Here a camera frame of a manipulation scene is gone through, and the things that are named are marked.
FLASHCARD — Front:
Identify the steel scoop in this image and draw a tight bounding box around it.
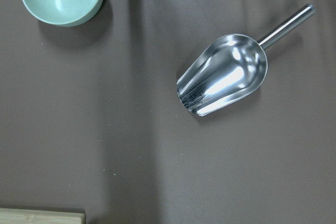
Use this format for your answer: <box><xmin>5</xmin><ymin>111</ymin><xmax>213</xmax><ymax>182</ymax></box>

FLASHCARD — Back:
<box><xmin>176</xmin><ymin>4</ymin><xmax>316</xmax><ymax>116</ymax></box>

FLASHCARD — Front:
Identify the bamboo cutting board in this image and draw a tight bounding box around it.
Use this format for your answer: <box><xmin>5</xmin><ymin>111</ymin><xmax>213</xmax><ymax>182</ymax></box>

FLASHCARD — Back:
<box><xmin>1</xmin><ymin>208</ymin><xmax>86</xmax><ymax>223</ymax></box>

